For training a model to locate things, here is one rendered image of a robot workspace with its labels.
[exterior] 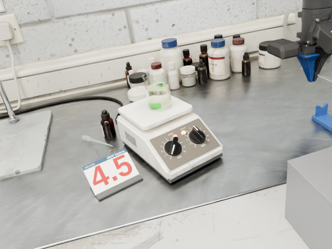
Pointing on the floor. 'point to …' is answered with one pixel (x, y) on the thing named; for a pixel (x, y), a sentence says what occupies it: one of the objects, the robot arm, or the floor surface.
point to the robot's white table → (209, 227)
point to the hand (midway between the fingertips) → (312, 65)
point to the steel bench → (162, 190)
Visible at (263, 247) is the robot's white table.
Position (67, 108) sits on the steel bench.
